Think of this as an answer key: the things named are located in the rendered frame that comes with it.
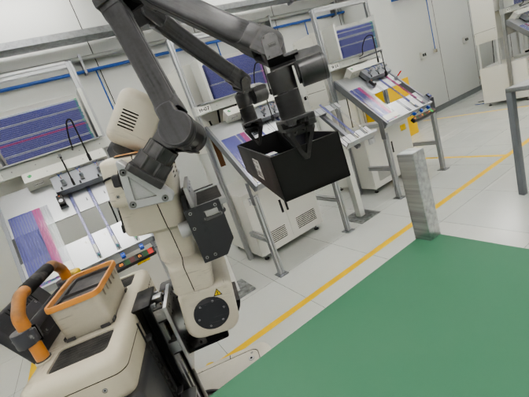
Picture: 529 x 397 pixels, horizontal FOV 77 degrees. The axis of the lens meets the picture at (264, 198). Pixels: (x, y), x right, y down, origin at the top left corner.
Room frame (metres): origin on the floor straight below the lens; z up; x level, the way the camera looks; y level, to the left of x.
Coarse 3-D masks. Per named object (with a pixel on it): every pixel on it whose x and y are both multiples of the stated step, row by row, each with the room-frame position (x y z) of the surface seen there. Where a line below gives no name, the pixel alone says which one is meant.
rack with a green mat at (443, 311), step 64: (448, 256) 0.43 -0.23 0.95; (512, 256) 0.38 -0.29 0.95; (320, 320) 0.39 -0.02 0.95; (384, 320) 0.35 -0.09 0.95; (448, 320) 0.31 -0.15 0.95; (512, 320) 0.28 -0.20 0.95; (256, 384) 0.32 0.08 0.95; (320, 384) 0.29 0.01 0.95; (384, 384) 0.26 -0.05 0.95; (448, 384) 0.24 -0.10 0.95; (512, 384) 0.22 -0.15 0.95
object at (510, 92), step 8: (528, 80) 2.26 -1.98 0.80; (512, 88) 2.22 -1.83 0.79; (520, 88) 2.17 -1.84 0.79; (528, 88) 2.12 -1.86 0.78; (512, 96) 2.23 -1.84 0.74; (512, 104) 2.23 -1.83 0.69; (512, 112) 2.24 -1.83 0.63; (512, 120) 2.24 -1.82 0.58; (512, 128) 2.25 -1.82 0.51; (512, 136) 2.26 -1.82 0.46; (520, 136) 2.24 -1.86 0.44; (512, 144) 2.26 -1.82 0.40; (520, 144) 2.24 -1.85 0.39; (520, 152) 2.24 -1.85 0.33; (520, 160) 2.23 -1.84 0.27; (520, 168) 2.23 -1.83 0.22; (520, 176) 2.24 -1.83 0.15; (520, 184) 2.25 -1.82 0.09; (520, 192) 2.25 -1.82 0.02
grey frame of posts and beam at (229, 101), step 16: (176, 64) 2.75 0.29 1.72; (192, 96) 2.76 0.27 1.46; (192, 112) 2.77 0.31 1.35; (208, 112) 2.76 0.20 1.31; (208, 144) 2.76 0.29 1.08; (224, 192) 2.74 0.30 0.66; (336, 192) 2.64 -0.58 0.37; (256, 208) 2.31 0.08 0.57; (240, 224) 2.76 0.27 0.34; (272, 240) 2.31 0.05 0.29; (272, 256) 2.32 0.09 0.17
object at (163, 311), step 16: (160, 288) 1.11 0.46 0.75; (160, 304) 0.93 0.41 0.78; (176, 304) 1.02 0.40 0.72; (160, 320) 0.91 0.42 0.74; (176, 320) 0.94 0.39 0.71; (176, 336) 0.90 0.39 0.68; (192, 336) 0.98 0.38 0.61; (208, 336) 0.92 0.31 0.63; (224, 336) 0.93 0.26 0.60; (176, 352) 0.91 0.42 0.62; (192, 352) 0.94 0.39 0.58; (192, 368) 0.90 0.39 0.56
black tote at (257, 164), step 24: (240, 144) 1.31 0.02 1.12; (264, 144) 1.32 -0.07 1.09; (288, 144) 1.22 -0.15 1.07; (312, 144) 0.76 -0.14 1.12; (336, 144) 0.77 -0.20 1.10; (264, 168) 0.86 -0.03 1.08; (288, 168) 0.75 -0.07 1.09; (312, 168) 0.76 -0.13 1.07; (336, 168) 0.77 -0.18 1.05; (288, 192) 0.75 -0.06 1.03
